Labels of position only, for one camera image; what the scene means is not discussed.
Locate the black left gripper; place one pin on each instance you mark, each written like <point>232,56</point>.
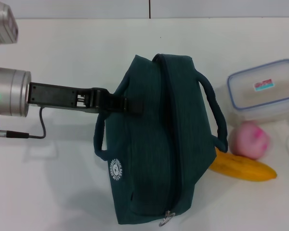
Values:
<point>55,96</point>

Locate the dark teal insulated lunch bag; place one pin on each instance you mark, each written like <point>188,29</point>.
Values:
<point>159,134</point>

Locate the pink peach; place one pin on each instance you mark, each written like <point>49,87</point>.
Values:
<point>250,142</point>

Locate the yellow banana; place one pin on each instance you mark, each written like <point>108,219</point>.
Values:
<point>245,168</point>

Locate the clear food container blue lid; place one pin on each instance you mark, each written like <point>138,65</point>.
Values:
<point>262,89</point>

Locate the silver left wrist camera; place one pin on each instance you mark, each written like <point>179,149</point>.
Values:
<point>2,26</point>

